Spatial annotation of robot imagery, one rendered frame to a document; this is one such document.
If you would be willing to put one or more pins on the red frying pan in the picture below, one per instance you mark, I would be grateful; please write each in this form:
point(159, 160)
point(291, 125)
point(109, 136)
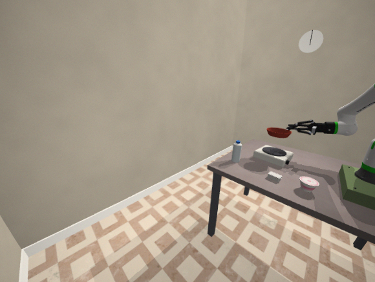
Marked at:
point(280, 133)

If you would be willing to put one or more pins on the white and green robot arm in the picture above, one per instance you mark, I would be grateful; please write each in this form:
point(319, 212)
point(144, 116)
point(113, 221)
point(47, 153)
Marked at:
point(347, 126)

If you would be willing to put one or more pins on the white bottle with blue cap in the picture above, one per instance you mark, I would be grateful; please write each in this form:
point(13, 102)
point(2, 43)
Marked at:
point(236, 151)

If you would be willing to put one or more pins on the white yogurt cup with pink lid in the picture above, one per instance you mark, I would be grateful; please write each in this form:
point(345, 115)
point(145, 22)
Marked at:
point(308, 184)

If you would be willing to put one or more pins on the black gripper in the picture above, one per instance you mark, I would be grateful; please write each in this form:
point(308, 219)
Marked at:
point(320, 127)

